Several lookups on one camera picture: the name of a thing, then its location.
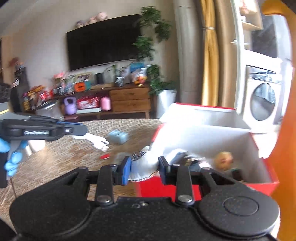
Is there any white coin purse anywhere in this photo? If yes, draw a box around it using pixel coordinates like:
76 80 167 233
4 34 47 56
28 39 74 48
129 146 159 182

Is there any blue gloved hand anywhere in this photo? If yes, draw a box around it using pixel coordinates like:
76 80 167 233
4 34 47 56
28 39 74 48
1 138 28 177

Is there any small red object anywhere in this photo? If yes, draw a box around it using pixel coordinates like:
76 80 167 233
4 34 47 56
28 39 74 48
100 154 110 160

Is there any purple kettlebell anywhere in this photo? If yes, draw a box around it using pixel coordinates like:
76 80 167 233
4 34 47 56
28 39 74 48
64 97 77 115

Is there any light blue small box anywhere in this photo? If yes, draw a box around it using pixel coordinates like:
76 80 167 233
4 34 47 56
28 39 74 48
107 130 129 145

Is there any red cardboard shoe box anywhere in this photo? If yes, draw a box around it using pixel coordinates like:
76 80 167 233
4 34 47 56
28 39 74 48
151 103 279 195

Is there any red gift box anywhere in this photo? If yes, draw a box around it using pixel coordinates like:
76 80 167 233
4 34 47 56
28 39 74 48
77 96 100 109

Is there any yellow round toy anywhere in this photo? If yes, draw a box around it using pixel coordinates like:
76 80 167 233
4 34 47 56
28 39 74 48
214 152 233 171

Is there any orange small radio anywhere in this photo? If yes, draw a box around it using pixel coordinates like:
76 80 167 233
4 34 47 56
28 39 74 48
74 81 87 92

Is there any pink small case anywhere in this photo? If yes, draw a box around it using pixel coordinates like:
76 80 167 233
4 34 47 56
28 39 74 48
100 96 111 111

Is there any wooden tv cabinet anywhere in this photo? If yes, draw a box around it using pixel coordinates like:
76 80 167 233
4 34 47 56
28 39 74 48
53 84 152 119

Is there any tall plant in white pot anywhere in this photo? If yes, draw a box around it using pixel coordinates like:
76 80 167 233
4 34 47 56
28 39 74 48
133 6 177 118

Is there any yellow curtain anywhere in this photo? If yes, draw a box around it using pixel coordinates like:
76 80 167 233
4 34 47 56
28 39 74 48
201 0 220 106

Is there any small plant in striped pot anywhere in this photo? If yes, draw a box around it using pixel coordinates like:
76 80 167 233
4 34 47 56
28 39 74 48
114 70 126 87

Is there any fruit bag on cabinet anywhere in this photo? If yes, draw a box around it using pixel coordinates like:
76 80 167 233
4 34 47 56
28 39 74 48
134 67 147 86

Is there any orange giraffe statue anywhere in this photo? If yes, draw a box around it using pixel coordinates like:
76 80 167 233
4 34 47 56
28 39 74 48
261 0 295 240

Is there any white front-load washing machine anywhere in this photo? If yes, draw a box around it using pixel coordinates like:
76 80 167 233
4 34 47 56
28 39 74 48
242 65 282 132

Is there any white standing air conditioner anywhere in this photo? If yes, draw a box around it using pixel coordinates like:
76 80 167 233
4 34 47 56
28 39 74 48
174 1 204 104

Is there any white charging cable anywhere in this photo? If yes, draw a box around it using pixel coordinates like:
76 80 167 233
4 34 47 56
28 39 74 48
72 133 110 152

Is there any black wall television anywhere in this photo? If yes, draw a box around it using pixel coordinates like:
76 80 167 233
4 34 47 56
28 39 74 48
66 15 141 71

